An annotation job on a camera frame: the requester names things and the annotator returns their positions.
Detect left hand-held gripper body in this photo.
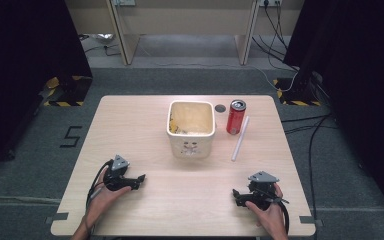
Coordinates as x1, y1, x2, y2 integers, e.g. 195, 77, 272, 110
103, 154, 138, 192

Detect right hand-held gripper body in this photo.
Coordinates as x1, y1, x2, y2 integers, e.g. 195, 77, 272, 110
246, 170, 290, 211

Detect white straw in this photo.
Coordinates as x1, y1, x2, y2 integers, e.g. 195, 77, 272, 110
230, 115, 250, 163

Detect white square bin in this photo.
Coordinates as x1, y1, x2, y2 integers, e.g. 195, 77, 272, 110
166, 100, 217, 160

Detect red drink can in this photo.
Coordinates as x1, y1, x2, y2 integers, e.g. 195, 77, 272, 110
225, 99, 247, 136

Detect person's right hand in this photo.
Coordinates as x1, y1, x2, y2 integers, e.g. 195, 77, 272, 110
245, 183, 287, 236

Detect person's left hand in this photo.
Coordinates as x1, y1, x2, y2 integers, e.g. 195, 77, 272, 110
85, 167, 133, 228

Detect grey tape strip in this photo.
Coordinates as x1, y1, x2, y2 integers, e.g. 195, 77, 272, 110
45, 212, 70, 225
298, 215, 324, 228

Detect yellow scrap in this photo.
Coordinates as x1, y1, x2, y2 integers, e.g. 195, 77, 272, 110
168, 113, 185, 135

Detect stand base with hazard tape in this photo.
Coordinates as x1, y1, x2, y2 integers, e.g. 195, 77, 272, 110
42, 75, 93, 108
272, 77, 323, 107

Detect crumpled silver foil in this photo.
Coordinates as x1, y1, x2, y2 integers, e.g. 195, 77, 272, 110
94, 32, 115, 45

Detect black curtain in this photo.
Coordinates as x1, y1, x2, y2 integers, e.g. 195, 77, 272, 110
0, 0, 93, 179
283, 0, 384, 228

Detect beige desk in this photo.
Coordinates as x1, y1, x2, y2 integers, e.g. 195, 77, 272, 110
64, 0, 306, 66

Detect left hand-held gripper black cable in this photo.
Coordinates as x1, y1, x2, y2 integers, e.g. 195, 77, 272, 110
85, 159, 114, 212

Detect hand-held gripper black cable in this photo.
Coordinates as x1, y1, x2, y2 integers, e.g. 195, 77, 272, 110
278, 199, 291, 235
85, 159, 114, 212

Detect right hand-held gripper black cable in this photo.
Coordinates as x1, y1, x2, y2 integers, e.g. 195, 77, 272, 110
278, 199, 291, 235

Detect long black floor cable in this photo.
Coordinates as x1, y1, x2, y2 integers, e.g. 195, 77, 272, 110
307, 114, 332, 240

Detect thin black floor cable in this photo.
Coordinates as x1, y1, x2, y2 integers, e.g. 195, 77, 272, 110
79, 34, 122, 57

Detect black power strip cables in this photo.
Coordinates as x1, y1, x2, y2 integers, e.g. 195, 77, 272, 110
251, 2, 300, 73

